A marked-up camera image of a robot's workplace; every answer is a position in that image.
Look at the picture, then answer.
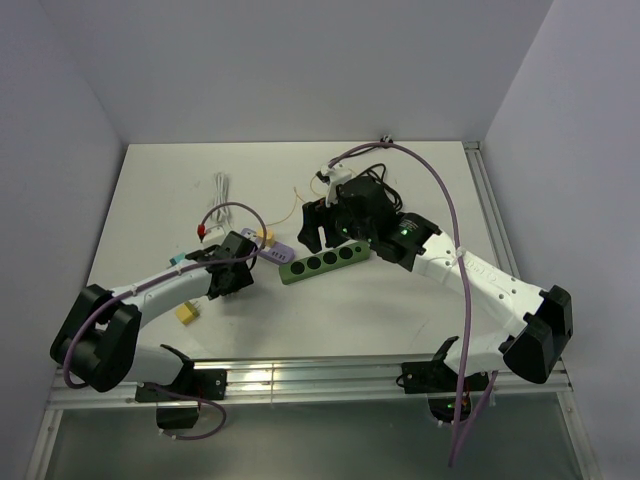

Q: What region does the orange charger plug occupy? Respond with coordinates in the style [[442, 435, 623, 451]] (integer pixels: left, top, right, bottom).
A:
[[256, 229, 275, 248]]

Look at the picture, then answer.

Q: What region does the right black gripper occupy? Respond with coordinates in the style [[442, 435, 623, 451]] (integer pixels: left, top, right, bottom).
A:
[[298, 194, 376, 253]]

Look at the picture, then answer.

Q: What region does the aluminium front rail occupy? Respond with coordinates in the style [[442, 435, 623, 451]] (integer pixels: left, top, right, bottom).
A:
[[45, 355, 573, 410]]

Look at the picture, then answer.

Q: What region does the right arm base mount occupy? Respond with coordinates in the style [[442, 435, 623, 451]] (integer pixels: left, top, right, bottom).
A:
[[395, 361, 489, 424]]

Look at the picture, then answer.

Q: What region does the purple power strip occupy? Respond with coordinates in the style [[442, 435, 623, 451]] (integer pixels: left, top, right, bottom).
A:
[[241, 228, 295, 265]]

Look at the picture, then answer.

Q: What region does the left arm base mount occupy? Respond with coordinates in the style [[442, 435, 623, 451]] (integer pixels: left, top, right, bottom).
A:
[[134, 369, 228, 441]]

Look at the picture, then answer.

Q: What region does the white coiled cord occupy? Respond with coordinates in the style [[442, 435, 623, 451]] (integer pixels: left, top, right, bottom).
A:
[[206, 172, 233, 229]]

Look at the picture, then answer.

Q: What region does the teal plug adapter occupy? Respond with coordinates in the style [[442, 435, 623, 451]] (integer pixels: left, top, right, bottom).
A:
[[169, 252, 186, 269]]

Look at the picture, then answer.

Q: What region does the yellow thin cable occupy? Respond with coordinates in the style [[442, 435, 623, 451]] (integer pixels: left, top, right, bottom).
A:
[[269, 174, 321, 227]]

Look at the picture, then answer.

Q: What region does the black power cord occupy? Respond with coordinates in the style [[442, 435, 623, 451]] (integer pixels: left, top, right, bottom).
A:
[[329, 133, 404, 213]]

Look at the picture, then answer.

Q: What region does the yellow plug adapter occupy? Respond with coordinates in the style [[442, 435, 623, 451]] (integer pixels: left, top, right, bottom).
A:
[[174, 301, 200, 326]]

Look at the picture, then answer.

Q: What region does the green power strip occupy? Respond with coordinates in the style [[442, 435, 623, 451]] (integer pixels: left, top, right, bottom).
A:
[[279, 241, 371, 285]]

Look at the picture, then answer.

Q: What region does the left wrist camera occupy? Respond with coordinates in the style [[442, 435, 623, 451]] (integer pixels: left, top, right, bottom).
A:
[[196, 224, 226, 249]]

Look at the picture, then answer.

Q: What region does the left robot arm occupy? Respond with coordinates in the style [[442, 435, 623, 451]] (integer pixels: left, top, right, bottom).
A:
[[50, 231, 257, 399]]

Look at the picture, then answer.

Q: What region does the aluminium rail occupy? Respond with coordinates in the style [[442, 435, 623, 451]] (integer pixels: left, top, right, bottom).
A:
[[463, 142, 520, 279], [45, 355, 573, 410]]

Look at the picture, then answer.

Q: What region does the aluminium right rail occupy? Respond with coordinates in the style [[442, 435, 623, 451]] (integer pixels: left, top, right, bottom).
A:
[[463, 142, 520, 279]]

